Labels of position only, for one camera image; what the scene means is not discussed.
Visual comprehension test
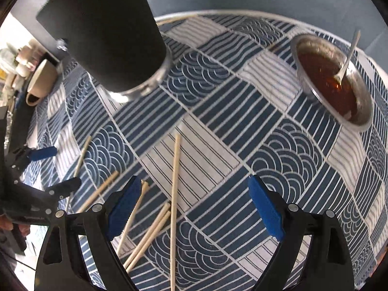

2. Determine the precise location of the wooden chopstick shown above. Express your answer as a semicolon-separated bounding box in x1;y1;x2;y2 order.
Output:
123;202;171;269
170;133;182;291
76;171;120;213
116;179;150;257
73;136;92;178
125;210;172;274

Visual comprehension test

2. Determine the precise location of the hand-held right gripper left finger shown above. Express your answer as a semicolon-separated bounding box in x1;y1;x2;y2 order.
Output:
34;175;143;291

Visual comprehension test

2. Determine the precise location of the black cylindrical utensil holder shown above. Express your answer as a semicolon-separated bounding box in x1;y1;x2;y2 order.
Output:
36;0;173;102

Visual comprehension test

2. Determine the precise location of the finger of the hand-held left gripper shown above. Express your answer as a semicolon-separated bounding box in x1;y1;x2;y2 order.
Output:
14;176;82;216
9;146;58;172

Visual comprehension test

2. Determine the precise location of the brown sauce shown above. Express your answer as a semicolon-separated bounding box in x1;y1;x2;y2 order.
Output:
299;50;356;114

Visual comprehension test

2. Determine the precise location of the metal bowl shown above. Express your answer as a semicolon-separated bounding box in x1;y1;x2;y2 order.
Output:
290;33;374;132

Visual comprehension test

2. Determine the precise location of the pile of pink white items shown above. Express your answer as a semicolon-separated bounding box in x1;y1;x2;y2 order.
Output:
0;41;46;104

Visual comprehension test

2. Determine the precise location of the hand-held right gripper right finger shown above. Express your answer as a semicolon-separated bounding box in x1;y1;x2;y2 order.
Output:
247;174;356;291

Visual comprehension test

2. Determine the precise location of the blue patterned tablecloth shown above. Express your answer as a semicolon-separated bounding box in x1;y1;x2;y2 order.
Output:
18;10;388;291

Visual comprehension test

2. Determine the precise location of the beige mug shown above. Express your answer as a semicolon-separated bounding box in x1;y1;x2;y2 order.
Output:
25;58;59;106

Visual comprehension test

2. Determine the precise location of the person's left hand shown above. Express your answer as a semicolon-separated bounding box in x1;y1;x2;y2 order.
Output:
0;214;31;237

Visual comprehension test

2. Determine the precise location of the metal spoon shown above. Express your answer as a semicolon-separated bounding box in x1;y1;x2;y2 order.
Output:
332;30;362;87

